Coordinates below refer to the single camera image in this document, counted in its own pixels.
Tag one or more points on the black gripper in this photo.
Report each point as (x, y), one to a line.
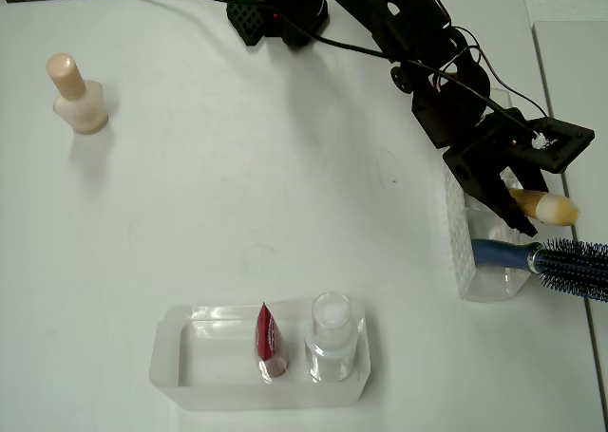
(481, 160)

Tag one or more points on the makeup brush with tan bristles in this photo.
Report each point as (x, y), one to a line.
(556, 209)

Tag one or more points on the pink cosmetic bottle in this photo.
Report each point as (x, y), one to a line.
(78, 109)

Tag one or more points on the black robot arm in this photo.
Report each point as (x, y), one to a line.
(380, 14)

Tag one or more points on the clear spray bottle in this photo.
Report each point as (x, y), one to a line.
(331, 327)

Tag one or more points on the blue round hairbrush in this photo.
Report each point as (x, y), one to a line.
(503, 255)

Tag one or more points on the clear acrylic organizer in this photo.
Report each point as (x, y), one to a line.
(458, 251)

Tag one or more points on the red hand cream tube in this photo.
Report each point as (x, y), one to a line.
(268, 339)

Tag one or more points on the translucent white plastic bin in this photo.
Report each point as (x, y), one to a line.
(261, 396)

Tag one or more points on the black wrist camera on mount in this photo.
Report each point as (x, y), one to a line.
(565, 144)

